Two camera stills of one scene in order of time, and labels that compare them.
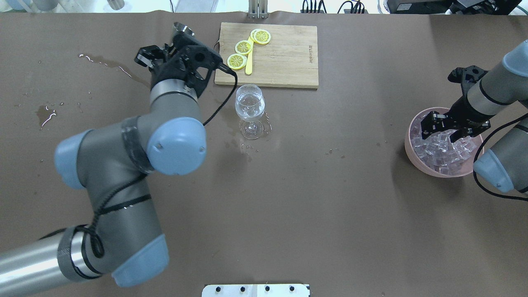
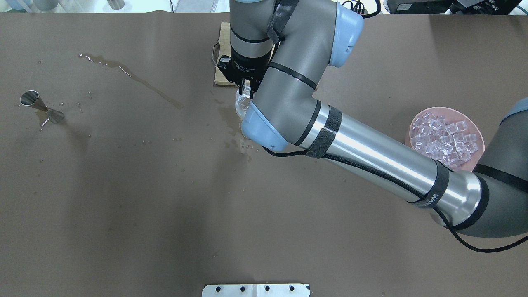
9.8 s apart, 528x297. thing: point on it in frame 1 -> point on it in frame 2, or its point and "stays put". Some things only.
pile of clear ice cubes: x=438 y=151 stays put
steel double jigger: x=181 y=27 -> x=31 y=98
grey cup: x=45 y=5 stays put
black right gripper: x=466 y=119 -> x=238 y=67
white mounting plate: x=281 y=290 stays put
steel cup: x=116 y=5 stays put
